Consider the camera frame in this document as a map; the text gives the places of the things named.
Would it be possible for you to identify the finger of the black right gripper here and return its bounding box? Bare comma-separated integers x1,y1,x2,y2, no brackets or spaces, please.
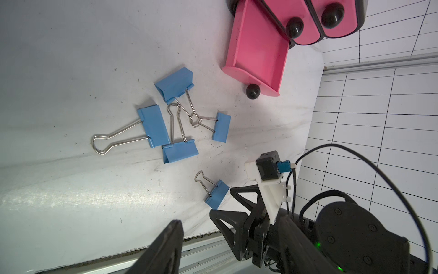
230,184,264,211
209,210,248,253

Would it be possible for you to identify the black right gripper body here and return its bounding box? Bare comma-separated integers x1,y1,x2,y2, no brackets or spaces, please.
236,202,299,271

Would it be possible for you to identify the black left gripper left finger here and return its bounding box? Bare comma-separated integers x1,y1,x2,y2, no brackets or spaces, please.
126,220,184,274

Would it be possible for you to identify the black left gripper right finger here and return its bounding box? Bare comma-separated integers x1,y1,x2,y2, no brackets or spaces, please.
278,216,340,274

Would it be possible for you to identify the blue binder clip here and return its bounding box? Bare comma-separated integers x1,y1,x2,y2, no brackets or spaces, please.
194,170,229,210
162,103,198,164
190,112,231,143
155,67,201,127
91,105,171,155

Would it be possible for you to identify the pink bottom drawer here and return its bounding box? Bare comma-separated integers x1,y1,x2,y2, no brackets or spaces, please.
222,1,289,98

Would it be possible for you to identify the pink drawer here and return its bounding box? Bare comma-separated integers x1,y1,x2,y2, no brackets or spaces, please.
264,0,323,46
311,0,368,39
222,1,289,98

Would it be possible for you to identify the pink top drawer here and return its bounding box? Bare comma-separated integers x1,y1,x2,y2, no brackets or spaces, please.
311,0,368,39

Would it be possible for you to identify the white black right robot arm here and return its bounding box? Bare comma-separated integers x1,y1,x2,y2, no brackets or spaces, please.
206,185,428,274

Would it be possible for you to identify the black drawer cabinet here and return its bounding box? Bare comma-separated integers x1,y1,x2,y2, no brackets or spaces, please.
227,0,368,49

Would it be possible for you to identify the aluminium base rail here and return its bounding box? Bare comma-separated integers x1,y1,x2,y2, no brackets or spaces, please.
34,231,240,274

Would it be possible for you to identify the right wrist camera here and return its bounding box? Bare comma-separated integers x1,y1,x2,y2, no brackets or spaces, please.
245,151,296,225

